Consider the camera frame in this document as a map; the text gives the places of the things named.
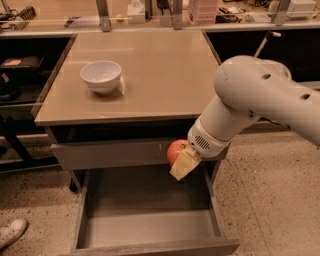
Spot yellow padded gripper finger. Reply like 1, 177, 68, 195
170, 146, 201, 181

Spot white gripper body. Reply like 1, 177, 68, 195
187, 117, 231, 158

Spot red apple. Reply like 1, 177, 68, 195
167, 139, 189, 167

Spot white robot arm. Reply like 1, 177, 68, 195
168, 55, 320, 180

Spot closed top grey drawer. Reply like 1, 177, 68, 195
51, 138, 174, 170

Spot open middle grey drawer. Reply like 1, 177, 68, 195
68, 166, 240, 256

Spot grey drawer cabinet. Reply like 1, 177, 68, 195
30, 29, 245, 193

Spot white ceramic bowl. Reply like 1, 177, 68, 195
80, 61, 122, 94

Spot white handheld tool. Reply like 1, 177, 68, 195
254, 31, 282, 57

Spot pink stacked trays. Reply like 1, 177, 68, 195
188, 0, 219, 24

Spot white box on bench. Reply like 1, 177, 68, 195
127, 0, 145, 24

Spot white device top right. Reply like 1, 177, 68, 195
287, 0, 317, 18

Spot black box on shelf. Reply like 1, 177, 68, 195
0, 56, 43, 70

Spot white shoe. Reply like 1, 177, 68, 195
0, 218, 28, 250

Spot metal frame post middle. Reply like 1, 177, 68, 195
172, 0, 183, 30

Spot metal frame post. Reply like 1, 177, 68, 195
95, 0, 111, 32
172, 0, 183, 30
271, 0, 291, 26

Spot metal frame post right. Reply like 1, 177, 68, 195
271, 0, 291, 26

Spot metal frame post left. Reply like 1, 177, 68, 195
95, 0, 111, 32

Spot black coiled cable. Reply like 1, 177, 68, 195
17, 5, 37, 21

